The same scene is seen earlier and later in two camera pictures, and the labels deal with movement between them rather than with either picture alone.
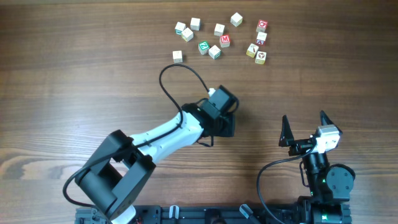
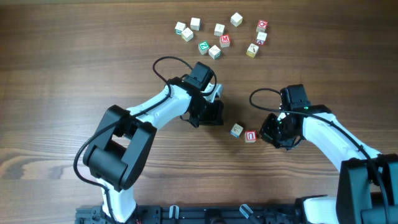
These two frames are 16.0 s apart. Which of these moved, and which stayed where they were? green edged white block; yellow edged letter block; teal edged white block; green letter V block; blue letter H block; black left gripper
Moved: black left gripper; blue letter H block
Stayed: yellow edged letter block; teal edged white block; green edged white block; green letter V block
